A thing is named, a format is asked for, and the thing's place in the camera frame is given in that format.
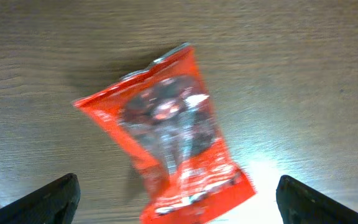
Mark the red snack bag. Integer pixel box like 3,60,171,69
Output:
74,43,255,224

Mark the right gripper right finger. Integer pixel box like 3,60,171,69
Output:
276,175,358,224

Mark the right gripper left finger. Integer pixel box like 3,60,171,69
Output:
0,173,81,224

